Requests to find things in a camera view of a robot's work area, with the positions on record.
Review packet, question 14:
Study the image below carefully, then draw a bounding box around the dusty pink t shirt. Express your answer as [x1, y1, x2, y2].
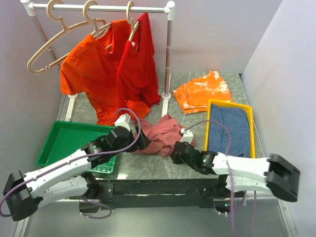
[134, 114, 186, 157]

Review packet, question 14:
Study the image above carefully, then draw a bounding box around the green plastic tray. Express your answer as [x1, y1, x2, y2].
[36, 121, 114, 167]

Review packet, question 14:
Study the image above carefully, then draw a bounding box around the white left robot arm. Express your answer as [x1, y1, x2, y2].
[0, 126, 150, 221]

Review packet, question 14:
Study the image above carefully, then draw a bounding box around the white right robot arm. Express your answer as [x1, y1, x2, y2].
[170, 142, 301, 202]

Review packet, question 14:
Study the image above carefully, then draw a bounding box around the blue checked shirt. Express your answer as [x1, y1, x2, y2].
[207, 104, 250, 158]

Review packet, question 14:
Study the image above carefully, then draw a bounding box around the orange white patterned shirt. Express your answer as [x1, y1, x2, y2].
[173, 71, 233, 115]

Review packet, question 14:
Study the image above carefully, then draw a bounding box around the red t shirt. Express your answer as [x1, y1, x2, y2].
[117, 13, 160, 108]

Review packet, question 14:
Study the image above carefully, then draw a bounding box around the orange t shirt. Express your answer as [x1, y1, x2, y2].
[60, 20, 150, 125]

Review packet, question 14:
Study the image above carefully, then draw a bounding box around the beige hanger with orange shirt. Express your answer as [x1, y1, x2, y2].
[82, 0, 112, 38]

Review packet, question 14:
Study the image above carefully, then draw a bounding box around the beige hanger with red shirt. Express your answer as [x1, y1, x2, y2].
[126, 0, 139, 42]

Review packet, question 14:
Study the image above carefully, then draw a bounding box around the empty beige hanger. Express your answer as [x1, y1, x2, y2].
[27, 0, 107, 75]

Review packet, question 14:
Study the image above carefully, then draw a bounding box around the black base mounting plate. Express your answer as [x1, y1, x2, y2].
[83, 176, 230, 209]

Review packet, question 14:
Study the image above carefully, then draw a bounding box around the yellow plastic tray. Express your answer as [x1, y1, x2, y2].
[207, 99, 256, 158]

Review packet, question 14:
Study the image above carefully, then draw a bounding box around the white clothes rack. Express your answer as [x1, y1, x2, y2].
[20, 0, 175, 116]

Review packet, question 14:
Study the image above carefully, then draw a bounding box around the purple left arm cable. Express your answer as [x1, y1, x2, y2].
[0, 108, 142, 218]

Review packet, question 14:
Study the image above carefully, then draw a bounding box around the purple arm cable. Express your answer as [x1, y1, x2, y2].
[184, 119, 257, 237]
[0, 108, 142, 218]

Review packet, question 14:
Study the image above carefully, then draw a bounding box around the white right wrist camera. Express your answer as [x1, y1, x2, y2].
[180, 128, 194, 144]

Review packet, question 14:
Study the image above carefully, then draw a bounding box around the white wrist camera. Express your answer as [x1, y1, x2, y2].
[115, 113, 131, 131]
[180, 128, 194, 144]

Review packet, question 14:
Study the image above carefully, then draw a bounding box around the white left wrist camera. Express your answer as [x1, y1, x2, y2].
[115, 113, 131, 131]

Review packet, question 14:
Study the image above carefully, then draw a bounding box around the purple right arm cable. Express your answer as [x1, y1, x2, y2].
[184, 119, 257, 237]

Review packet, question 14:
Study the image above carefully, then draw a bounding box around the aluminium frame rail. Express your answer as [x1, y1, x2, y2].
[13, 195, 99, 237]

